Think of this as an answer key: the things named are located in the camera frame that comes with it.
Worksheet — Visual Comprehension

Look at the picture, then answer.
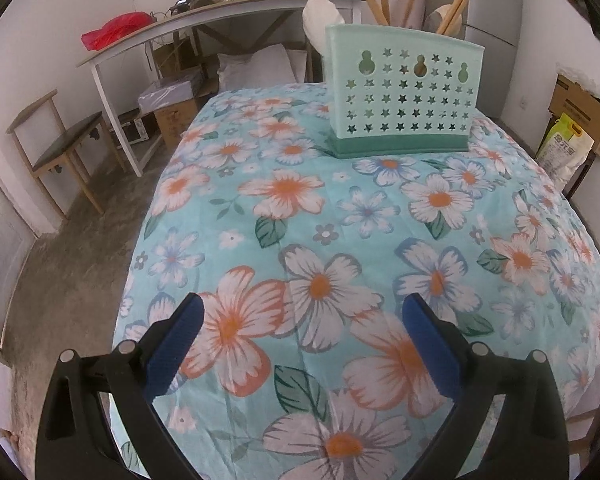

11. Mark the floral blue bed sheet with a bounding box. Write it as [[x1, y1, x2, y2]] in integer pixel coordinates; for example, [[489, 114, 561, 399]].
[[112, 82, 600, 480]]

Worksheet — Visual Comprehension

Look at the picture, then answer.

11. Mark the plastic-wrapped grey box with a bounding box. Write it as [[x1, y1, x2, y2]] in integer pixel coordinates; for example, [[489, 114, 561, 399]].
[[137, 69, 206, 111]]

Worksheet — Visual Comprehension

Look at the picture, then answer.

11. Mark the grey refrigerator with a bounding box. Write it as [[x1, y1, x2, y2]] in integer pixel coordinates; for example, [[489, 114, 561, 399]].
[[462, 0, 525, 119]]

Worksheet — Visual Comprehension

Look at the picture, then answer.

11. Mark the white pillow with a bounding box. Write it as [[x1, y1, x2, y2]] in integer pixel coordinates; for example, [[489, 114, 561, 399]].
[[216, 44, 309, 94]]

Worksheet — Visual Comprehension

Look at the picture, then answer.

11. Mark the yellow-green sack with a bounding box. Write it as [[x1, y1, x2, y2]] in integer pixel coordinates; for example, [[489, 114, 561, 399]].
[[535, 112, 596, 187]]

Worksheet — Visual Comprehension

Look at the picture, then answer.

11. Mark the white panel door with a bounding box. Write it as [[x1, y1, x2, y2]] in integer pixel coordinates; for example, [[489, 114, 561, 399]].
[[0, 155, 37, 367]]

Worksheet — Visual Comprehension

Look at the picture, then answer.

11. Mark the brown cardboard box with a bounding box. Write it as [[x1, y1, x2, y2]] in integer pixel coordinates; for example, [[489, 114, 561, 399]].
[[155, 95, 204, 151]]

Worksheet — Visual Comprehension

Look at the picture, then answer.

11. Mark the wooden chair with dark seat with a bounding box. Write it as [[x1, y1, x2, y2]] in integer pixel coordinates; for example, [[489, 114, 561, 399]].
[[7, 89, 127, 217]]

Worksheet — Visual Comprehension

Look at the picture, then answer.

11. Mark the white-legged long table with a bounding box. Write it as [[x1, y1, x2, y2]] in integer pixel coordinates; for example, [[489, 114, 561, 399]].
[[76, 0, 369, 177]]

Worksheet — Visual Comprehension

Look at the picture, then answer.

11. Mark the large open cardboard box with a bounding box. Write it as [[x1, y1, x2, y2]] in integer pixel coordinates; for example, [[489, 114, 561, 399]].
[[547, 75, 600, 161]]

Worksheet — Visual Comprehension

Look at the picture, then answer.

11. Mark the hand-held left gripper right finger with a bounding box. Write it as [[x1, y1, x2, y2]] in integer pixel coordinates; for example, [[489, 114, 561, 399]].
[[401, 292, 572, 480]]

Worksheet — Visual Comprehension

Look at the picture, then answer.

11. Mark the green star-cutout utensil holder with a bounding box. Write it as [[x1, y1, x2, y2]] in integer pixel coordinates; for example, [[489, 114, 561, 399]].
[[324, 24, 485, 162]]

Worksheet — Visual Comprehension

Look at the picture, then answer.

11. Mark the white plastic ladle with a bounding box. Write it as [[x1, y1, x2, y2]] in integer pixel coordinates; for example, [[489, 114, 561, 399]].
[[302, 0, 343, 57]]

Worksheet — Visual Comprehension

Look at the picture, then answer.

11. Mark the white rice paddle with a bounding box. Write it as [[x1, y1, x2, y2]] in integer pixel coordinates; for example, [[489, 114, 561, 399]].
[[424, 4, 465, 40]]

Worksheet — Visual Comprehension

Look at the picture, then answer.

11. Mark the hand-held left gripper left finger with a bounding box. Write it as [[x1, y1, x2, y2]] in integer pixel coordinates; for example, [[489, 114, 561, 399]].
[[35, 292, 206, 480]]

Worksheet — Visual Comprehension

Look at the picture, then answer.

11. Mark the metal-edged case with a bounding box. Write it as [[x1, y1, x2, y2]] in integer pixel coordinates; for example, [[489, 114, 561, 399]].
[[111, 109, 154, 147]]

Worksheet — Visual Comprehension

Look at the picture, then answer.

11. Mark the red plastic bag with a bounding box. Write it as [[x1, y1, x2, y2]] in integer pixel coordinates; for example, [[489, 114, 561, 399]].
[[81, 11, 156, 52]]

